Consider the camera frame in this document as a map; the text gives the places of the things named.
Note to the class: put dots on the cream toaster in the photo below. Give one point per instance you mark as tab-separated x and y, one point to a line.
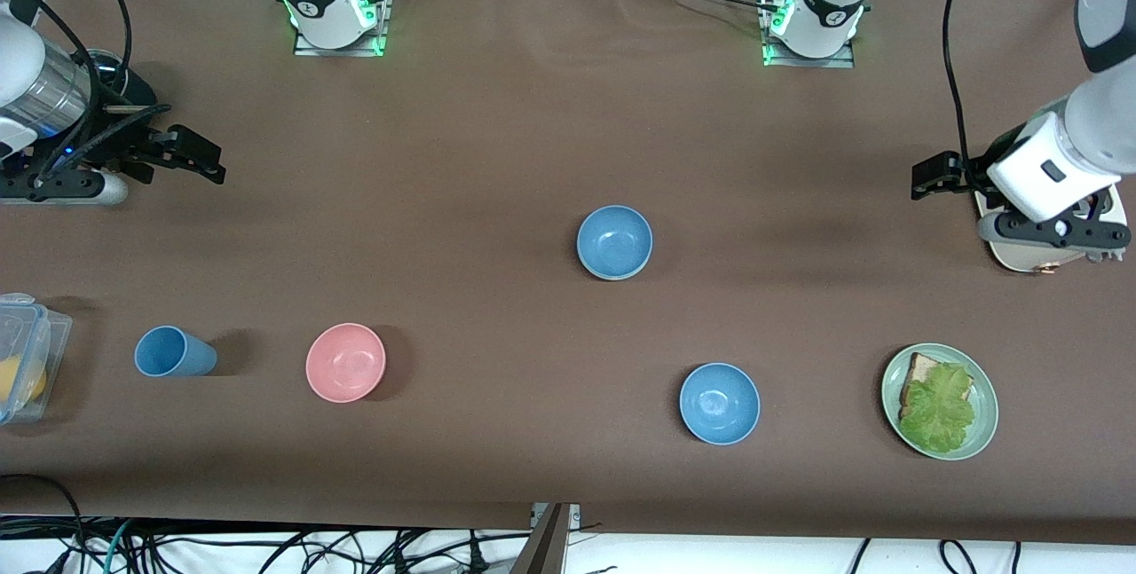
1021	260

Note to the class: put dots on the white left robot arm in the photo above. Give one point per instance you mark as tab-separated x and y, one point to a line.
1047	175

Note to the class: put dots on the blue bowl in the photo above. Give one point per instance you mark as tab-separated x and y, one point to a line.
614	241
719	403

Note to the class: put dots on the black pot with lid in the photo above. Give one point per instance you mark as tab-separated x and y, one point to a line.
111	68

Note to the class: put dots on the blue cup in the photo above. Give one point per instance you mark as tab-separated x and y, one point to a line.
173	352

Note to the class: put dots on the yellow fruit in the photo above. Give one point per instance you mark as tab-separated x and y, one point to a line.
18	379

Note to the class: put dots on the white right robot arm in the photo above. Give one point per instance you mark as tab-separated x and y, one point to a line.
27	68

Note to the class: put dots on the green lettuce leaf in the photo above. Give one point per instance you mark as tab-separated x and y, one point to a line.
941	410

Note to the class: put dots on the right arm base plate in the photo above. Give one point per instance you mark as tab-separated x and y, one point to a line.
337	51

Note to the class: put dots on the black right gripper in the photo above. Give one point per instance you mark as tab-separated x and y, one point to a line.
114	146

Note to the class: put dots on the grey metal bracket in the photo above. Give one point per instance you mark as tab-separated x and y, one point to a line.
575	514

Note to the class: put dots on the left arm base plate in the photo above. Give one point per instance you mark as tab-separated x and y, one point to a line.
808	63

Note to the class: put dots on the green plate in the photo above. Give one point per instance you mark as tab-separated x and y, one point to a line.
985	414

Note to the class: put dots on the clear container with blue lid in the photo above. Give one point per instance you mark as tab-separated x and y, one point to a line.
55	334

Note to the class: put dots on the dark metal pole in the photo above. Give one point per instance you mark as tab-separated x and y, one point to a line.
546	547

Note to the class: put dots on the bread slice under lettuce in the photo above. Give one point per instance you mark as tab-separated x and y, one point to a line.
921	368

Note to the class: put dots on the brown table cover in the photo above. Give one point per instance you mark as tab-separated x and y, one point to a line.
532	130

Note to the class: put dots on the pink bowl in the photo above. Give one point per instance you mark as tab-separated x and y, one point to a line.
346	363

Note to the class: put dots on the green bowl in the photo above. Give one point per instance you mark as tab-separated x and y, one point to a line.
614	278

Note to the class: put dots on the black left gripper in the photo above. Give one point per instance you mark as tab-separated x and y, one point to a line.
974	171

